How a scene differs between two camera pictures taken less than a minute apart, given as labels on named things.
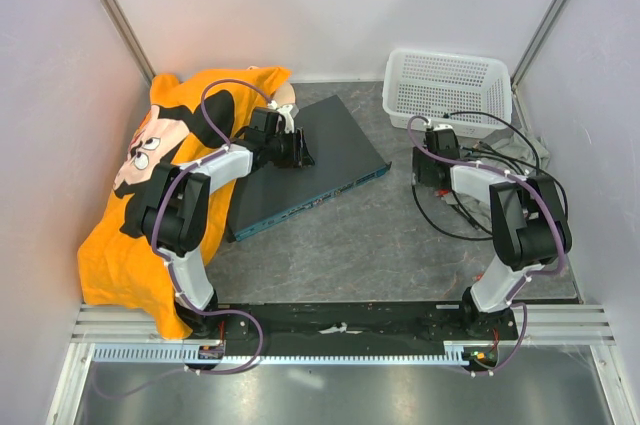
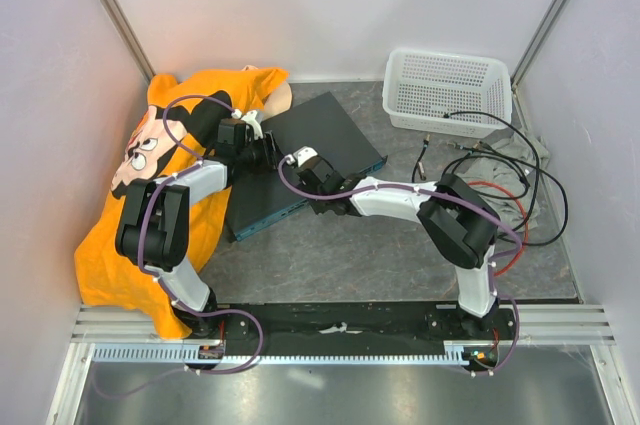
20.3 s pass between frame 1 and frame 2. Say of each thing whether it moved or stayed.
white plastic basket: stayed
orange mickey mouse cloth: stayed
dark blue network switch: stayed
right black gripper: moved
